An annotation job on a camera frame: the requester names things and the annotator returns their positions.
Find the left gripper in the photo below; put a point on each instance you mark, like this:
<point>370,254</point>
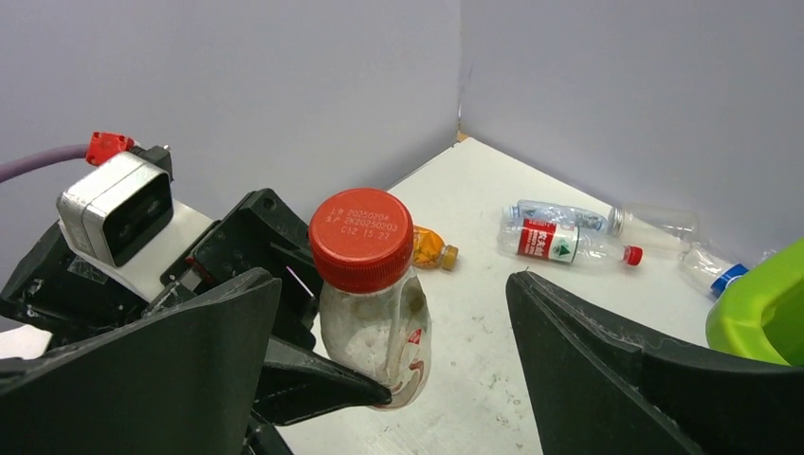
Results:
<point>76,297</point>

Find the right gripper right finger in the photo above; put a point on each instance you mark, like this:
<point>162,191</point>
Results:
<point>603,384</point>

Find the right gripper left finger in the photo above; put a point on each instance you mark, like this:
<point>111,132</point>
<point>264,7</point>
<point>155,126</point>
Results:
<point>181,381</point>

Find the clear bottle red cap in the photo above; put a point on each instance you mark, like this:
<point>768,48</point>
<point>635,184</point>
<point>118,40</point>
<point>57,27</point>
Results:
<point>374,315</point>

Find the green plastic bin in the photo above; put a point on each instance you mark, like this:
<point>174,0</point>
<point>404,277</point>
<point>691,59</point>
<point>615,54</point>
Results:
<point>759,312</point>

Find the orange bottle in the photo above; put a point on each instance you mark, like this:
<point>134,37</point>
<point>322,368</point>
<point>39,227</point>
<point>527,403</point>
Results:
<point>430,251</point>

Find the blue tint bottle white cap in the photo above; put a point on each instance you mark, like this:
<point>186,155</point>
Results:
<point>556,213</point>

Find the clear bottle silver cap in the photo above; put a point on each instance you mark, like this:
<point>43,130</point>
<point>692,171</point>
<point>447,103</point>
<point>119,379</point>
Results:
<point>654,228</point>

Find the Pepsi bottle behind bin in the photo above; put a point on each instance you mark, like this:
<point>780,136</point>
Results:
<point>707,272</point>

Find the red label bottle left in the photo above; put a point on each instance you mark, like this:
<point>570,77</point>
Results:
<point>566,245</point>

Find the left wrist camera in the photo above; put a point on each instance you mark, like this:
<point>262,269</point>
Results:
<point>117,209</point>

